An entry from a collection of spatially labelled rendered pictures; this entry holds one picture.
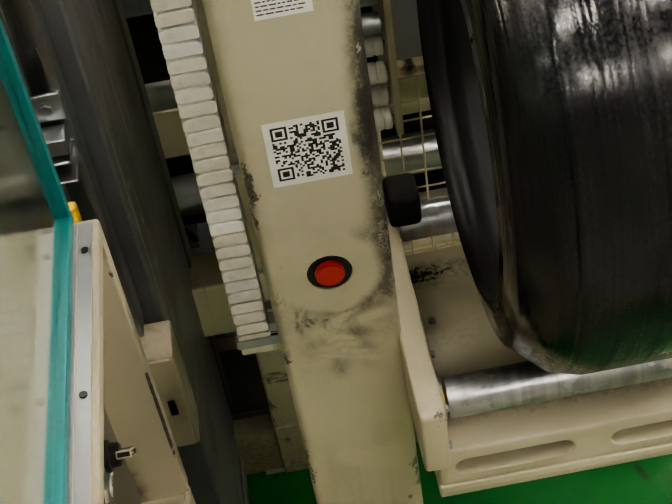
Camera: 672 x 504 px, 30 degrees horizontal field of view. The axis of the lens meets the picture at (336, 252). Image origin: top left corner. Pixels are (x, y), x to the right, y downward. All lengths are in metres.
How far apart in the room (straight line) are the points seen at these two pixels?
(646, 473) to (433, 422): 1.16
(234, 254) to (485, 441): 0.34
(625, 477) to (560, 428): 1.04
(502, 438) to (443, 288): 0.30
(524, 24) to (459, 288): 0.63
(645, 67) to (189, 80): 0.39
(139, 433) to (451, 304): 0.49
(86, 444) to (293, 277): 0.42
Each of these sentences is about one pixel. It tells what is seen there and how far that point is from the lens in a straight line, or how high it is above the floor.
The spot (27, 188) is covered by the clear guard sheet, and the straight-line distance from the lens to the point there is 0.94.
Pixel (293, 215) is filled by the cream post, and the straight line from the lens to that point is 1.20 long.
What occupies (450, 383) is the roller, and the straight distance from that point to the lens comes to 1.33.
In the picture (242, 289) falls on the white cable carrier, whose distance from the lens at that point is 1.27.
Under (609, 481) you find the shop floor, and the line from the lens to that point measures 2.38.
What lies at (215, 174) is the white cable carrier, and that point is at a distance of 1.17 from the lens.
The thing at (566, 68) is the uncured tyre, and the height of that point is 1.35.
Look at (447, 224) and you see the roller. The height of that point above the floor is 0.91.
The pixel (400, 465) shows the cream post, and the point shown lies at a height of 0.72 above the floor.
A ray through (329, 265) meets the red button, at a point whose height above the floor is 1.07.
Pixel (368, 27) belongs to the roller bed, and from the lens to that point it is 1.56.
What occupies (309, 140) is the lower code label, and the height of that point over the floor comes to 1.23.
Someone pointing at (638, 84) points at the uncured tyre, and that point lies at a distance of 1.01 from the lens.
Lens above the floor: 1.94
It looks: 43 degrees down
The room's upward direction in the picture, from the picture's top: 10 degrees counter-clockwise
